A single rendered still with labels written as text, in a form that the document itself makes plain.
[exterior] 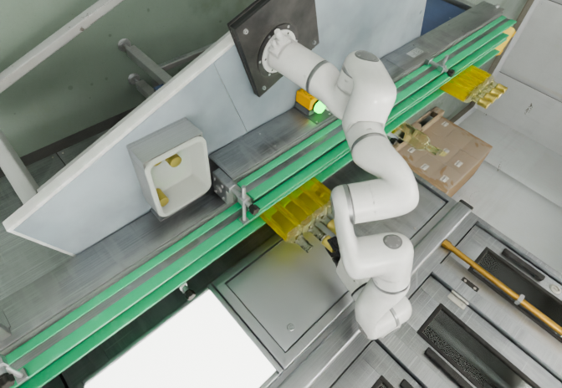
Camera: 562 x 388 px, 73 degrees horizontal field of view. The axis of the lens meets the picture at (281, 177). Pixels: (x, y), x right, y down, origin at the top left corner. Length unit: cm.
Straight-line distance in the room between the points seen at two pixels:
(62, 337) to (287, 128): 85
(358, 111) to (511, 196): 564
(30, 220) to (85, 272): 21
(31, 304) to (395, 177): 92
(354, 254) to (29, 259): 108
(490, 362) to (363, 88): 94
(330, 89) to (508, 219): 525
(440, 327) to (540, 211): 518
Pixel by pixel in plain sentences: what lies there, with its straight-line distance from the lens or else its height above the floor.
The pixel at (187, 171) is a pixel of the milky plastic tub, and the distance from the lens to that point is 115.
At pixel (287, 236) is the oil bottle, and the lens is 117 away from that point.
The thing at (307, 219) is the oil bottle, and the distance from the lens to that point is 119.
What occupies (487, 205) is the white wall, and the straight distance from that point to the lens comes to 609.
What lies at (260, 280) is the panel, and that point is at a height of 108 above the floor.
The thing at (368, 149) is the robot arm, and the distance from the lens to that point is 79.
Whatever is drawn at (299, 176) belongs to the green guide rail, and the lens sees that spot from 125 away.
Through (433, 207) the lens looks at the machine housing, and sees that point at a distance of 160.
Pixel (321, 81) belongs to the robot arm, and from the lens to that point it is 98.
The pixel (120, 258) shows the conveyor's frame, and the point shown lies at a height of 84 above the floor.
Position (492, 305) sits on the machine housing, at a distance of 146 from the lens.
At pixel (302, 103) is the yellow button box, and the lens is 132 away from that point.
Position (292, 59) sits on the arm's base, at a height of 87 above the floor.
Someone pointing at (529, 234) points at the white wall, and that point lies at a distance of 609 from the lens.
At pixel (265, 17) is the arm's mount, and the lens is 103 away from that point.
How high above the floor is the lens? 146
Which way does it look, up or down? 26 degrees down
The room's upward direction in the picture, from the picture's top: 131 degrees clockwise
